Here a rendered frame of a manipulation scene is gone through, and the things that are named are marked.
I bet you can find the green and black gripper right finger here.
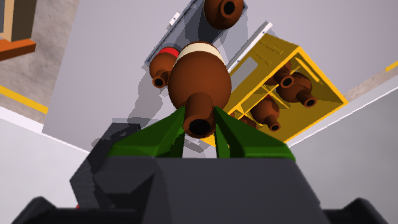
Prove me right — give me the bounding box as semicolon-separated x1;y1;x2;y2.
214;106;296;162

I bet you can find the yellow crate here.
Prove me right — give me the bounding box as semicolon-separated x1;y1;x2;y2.
223;33;349;143

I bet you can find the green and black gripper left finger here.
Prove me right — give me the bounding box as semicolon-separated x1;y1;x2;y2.
105;106;185;158

